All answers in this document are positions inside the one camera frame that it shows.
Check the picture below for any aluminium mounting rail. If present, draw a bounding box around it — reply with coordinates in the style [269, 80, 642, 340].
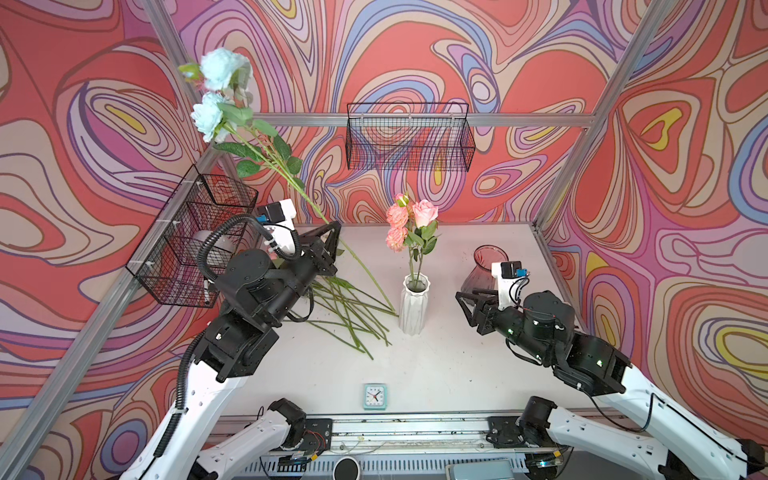
[171, 410, 655, 457]

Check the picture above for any black marker in basket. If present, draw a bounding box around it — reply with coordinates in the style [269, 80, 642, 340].
[202, 277, 211, 306]

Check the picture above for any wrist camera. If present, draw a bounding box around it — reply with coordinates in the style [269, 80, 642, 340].
[491, 261, 530, 310]
[254, 199, 296, 254]

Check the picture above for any white bowl in basket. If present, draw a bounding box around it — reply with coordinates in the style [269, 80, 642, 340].
[190, 230, 235, 265]

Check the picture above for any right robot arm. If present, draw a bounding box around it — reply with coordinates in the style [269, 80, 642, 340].
[455, 289, 767, 479]

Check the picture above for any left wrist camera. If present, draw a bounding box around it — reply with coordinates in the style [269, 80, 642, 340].
[254, 199, 296, 254]

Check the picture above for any pink glass vase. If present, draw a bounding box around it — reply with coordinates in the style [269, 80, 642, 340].
[460, 244, 509, 294]

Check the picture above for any black white round cup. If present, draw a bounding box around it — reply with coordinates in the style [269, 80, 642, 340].
[332, 456, 362, 480]

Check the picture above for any pile of artificial flowers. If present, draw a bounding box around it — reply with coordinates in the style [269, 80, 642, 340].
[289, 260, 398, 361]

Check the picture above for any pink carnation flower stem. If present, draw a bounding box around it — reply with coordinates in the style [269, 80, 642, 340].
[385, 194, 419, 290]

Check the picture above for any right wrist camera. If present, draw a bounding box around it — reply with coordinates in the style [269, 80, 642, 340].
[491, 261, 530, 310]

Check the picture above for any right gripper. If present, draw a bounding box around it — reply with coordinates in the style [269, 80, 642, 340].
[455, 287, 555, 364]

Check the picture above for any grey box at bottom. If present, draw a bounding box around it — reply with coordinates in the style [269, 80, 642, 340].
[446, 460, 514, 480]

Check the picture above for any pink rose stem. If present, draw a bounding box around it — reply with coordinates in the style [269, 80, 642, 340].
[406, 200, 439, 293]

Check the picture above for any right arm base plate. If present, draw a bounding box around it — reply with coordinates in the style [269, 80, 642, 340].
[485, 416, 570, 451]

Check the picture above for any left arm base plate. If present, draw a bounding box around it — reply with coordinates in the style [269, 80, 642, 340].
[271, 417, 333, 456]

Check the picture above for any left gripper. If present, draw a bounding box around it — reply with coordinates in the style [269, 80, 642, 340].
[261, 220, 340, 329]

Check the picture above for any black wire basket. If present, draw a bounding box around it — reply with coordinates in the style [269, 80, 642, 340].
[125, 166, 258, 308]
[345, 100, 476, 172]

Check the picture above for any small teal clock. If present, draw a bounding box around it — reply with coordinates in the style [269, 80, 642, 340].
[363, 383, 389, 411]

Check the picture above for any black wire basket back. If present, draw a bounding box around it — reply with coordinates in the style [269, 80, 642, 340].
[345, 100, 476, 172]

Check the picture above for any white ribbed vase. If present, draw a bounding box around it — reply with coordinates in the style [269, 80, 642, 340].
[399, 274, 430, 336]

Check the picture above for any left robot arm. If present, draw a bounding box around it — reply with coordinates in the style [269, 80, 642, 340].
[121, 214, 341, 479]

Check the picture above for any pale blue flower stem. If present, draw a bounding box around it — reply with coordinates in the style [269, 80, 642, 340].
[177, 46, 398, 313]

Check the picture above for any black wire basket left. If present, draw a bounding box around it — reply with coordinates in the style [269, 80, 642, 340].
[125, 166, 258, 308]

